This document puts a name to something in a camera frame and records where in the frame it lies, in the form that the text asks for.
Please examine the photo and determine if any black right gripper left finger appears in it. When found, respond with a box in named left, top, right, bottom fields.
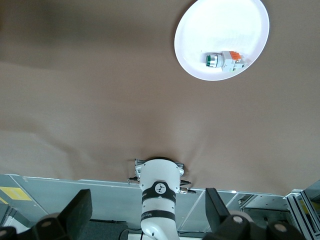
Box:
left=0, top=189, right=93, bottom=240

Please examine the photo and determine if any aluminium frame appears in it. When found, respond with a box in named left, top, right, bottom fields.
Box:
left=283, top=179, right=320, bottom=240

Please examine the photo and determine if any white green push-button switch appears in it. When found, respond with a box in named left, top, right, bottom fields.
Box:
left=204, top=50, right=247, bottom=74

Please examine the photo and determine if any black floor cable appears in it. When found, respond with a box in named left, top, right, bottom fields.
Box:
left=89, top=218, right=143, bottom=240

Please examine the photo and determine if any pale pink round plate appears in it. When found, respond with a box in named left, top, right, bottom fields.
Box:
left=174, top=0, right=271, bottom=81

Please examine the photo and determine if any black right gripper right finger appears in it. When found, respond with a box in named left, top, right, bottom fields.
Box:
left=203, top=187, right=305, bottom=240

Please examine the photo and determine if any aluminium table edge rail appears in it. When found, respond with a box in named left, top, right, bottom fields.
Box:
left=0, top=173, right=286, bottom=200

